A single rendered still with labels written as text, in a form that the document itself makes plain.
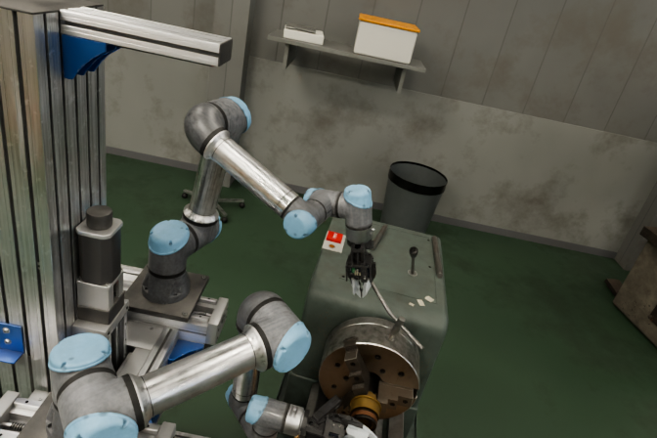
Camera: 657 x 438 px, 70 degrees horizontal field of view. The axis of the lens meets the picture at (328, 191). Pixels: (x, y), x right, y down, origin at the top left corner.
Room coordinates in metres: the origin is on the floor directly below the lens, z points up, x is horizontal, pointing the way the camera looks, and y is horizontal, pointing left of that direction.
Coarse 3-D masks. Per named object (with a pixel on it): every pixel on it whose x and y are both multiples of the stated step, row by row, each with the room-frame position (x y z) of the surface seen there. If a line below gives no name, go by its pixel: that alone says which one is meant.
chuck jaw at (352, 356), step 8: (352, 344) 1.08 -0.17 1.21; (352, 352) 1.06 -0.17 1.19; (344, 360) 1.04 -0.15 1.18; (352, 360) 1.04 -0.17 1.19; (360, 360) 1.05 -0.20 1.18; (352, 368) 1.04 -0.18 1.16; (360, 368) 1.03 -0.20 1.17; (352, 376) 1.01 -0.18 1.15; (360, 376) 1.01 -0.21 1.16; (368, 376) 1.05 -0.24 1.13; (360, 384) 1.01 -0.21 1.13; (368, 384) 1.02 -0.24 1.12; (360, 392) 0.99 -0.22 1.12; (368, 392) 1.00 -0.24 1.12
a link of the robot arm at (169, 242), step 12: (156, 228) 1.20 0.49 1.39; (168, 228) 1.21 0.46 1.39; (180, 228) 1.22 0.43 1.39; (192, 228) 1.26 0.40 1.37; (156, 240) 1.15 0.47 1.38; (168, 240) 1.16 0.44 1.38; (180, 240) 1.17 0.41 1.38; (192, 240) 1.23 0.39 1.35; (156, 252) 1.14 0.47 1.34; (168, 252) 1.15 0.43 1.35; (180, 252) 1.17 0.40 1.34; (192, 252) 1.23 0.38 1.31; (156, 264) 1.14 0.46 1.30; (168, 264) 1.15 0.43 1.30; (180, 264) 1.17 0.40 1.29
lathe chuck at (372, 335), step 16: (336, 336) 1.14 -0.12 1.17; (352, 336) 1.11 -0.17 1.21; (368, 336) 1.10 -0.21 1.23; (384, 336) 1.11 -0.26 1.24; (400, 336) 1.14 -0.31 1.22; (336, 352) 1.08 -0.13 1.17; (368, 352) 1.07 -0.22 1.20; (384, 352) 1.07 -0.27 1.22; (400, 352) 1.07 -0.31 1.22; (320, 368) 1.08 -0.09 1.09; (336, 368) 1.08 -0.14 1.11; (368, 368) 1.07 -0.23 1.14; (384, 368) 1.07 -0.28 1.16; (400, 368) 1.06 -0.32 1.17; (416, 368) 1.08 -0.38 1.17; (320, 384) 1.08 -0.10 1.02; (336, 384) 1.08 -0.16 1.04; (352, 384) 1.07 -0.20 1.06; (400, 384) 1.06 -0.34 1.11; (416, 384) 1.06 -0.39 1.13; (384, 416) 1.06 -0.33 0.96
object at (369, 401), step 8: (352, 400) 0.98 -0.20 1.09; (360, 400) 0.97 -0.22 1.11; (368, 400) 0.97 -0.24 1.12; (376, 400) 0.98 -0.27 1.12; (352, 408) 0.96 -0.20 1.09; (360, 408) 0.95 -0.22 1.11; (368, 408) 0.95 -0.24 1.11; (376, 408) 0.96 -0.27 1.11; (352, 416) 0.93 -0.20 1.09; (360, 416) 0.92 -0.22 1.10; (368, 416) 0.92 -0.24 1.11; (376, 416) 0.95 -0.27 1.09; (368, 424) 0.95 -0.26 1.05; (376, 424) 0.93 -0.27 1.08
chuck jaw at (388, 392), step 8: (384, 384) 1.06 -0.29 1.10; (392, 384) 1.06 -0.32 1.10; (384, 392) 1.03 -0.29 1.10; (392, 392) 1.03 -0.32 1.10; (400, 392) 1.04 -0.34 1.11; (408, 392) 1.04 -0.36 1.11; (384, 400) 1.00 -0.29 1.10; (392, 400) 1.00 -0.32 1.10; (400, 400) 1.02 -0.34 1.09; (408, 400) 1.02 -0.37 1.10; (384, 408) 0.99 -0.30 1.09; (392, 408) 1.00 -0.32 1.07
